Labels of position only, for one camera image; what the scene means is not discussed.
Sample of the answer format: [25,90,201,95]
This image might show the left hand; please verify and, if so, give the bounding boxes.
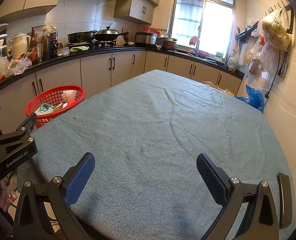
[0,178,10,212]

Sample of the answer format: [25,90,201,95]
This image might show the pink plastic bag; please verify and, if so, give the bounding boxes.
[61,90,77,103]

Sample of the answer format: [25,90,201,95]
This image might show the grey blue tablecloth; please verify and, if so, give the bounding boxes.
[17,70,291,239]

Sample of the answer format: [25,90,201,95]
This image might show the green cartoon tissue pack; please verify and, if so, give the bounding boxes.
[35,103,56,115]

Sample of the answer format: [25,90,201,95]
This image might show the dark soy sauce bottle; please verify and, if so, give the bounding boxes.
[49,25,58,59]

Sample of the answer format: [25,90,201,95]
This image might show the red plastic mesh basket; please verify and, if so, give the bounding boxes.
[25,85,86,128]

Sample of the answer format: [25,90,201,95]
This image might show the red label sauce bottle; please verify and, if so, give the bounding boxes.
[28,27,38,66]

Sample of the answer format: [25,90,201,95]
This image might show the black power cable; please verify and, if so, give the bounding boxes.
[264,49,282,99]

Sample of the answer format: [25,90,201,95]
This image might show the dark cooking pot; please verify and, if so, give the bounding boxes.
[157,37,177,51]

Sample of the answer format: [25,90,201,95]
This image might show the hanging bag of food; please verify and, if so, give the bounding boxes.
[258,8,291,51]

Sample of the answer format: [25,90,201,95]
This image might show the blue plastic bag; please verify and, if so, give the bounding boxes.
[234,85,264,113]

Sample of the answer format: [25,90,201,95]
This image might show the green cloth on counter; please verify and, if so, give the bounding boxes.
[69,46,89,54]

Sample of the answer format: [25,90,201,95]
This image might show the white electric kettle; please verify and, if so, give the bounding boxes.
[7,34,31,59]

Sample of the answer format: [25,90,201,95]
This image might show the sink faucet with pink cloth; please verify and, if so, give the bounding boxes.
[189,36,200,57]

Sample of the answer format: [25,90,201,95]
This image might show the black frying pan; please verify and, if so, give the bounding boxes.
[67,30,96,44]

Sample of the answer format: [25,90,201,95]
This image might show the clear plastic bags on counter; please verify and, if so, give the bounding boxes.
[0,56,32,77]

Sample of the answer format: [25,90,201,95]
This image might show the black lidded wok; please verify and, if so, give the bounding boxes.
[94,24,131,42]

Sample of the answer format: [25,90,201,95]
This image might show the yellow plastic bag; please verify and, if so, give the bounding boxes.
[201,81,235,96]

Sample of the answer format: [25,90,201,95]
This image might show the black curved tray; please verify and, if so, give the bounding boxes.
[277,172,293,229]

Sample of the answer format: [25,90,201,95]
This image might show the silver rice cooker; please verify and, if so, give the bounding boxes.
[135,31,157,47]

